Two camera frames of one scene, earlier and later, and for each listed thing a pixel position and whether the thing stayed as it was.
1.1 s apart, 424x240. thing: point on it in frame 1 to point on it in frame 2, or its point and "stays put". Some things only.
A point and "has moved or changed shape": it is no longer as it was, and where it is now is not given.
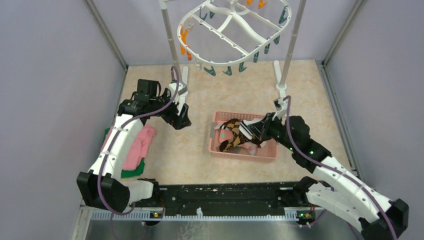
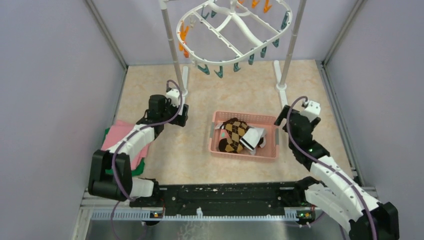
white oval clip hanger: (228, 32) stays put
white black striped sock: (243, 128) to (253, 138)
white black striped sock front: (220, 125) stays put
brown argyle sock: (233, 125) has moved or changed shape
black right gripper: (261, 128) to (282, 115)
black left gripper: (180, 121) stays put
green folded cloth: (127, 173) stays put
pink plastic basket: (267, 152) stays put
